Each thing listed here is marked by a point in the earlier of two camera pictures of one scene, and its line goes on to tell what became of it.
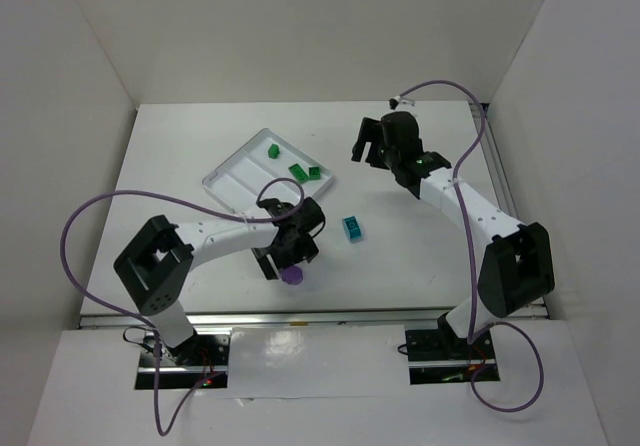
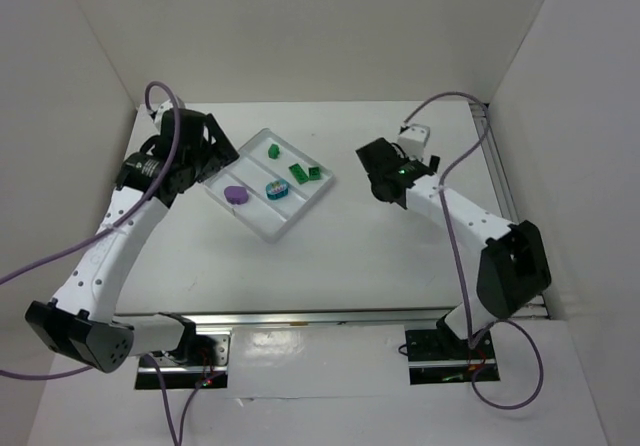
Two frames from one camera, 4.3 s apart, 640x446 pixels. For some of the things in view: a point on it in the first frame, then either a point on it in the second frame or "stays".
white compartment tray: [237, 182] stays
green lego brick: [314, 173] stays
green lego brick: [299, 173] stays
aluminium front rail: [89, 321] stays
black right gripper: [375, 142] to [373, 155]
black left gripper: [282, 258] to [215, 147]
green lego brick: [273, 151] stays
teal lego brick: [352, 228] to [277, 189]
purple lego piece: [293, 275] to [236, 194]
